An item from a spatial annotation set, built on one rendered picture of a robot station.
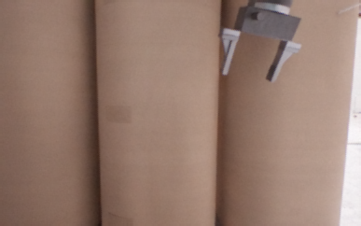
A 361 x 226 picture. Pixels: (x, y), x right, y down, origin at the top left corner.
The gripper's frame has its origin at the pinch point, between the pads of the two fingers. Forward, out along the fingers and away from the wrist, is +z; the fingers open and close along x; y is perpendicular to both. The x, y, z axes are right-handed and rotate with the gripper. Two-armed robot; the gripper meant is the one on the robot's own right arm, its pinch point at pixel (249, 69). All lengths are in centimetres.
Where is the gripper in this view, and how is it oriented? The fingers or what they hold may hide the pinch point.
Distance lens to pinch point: 51.0
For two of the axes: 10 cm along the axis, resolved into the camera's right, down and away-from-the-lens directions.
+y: 0.9, 4.8, -8.7
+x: 9.8, 1.1, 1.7
